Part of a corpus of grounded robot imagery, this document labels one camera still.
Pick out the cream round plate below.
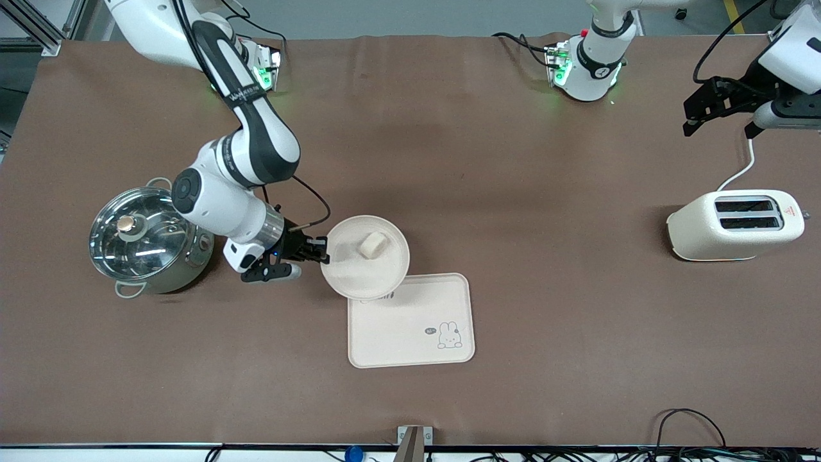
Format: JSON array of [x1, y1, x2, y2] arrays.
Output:
[[319, 215, 411, 302]]

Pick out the small cream bun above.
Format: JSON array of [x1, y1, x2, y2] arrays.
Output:
[[358, 232, 388, 261]]

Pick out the cream rabbit print tray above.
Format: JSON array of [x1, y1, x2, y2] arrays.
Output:
[[347, 273, 476, 370]]

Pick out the steel pot with glass lid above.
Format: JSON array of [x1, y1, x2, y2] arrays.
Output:
[[90, 177, 216, 300]]

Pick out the cream two-slot toaster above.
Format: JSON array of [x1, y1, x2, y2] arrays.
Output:
[[666, 189, 806, 262]]

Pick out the glass pot lid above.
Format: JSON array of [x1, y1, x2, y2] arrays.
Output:
[[89, 186, 193, 282]]

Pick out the brown table mat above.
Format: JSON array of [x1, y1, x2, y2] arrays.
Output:
[[0, 32, 821, 449]]

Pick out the white toaster power cable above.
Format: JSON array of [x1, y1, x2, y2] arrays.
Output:
[[716, 136, 757, 193]]

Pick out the black arm base cable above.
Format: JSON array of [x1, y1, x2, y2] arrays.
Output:
[[221, 0, 288, 53], [492, 31, 555, 69]]

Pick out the grey metal camera bracket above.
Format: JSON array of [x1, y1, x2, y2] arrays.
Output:
[[396, 425, 434, 462]]

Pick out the black looped cable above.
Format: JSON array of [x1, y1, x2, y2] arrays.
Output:
[[653, 408, 729, 451]]

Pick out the aluminium frame profile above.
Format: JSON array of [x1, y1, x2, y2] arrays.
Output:
[[0, 0, 88, 57]]

